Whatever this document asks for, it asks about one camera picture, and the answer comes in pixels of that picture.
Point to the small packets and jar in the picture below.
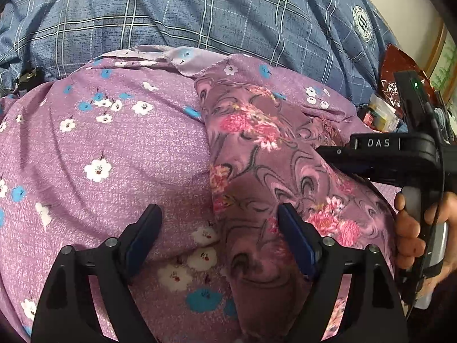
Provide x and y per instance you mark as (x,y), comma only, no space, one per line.
(380,114)

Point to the purple floral blanket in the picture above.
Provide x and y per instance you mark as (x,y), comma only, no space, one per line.
(107,132)

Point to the red plastic bag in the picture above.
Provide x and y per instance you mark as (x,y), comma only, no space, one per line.
(391,75)

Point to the maroon floral shirt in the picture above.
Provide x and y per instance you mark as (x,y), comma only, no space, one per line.
(257,171)

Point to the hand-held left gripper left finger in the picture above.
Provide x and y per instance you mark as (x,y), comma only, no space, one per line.
(139,243)

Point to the blue plaid quilt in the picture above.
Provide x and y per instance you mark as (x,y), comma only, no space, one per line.
(178,7)

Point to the small black object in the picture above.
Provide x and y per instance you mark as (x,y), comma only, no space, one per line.
(30,78)

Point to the person's right hand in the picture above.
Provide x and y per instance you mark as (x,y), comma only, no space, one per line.
(408,235)

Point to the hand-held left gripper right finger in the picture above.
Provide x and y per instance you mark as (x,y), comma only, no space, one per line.
(296,243)

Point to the wood-framed wall poster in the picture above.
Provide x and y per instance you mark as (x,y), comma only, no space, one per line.
(446,68)

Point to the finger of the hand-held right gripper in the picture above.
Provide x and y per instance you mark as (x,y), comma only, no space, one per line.
(357,160)

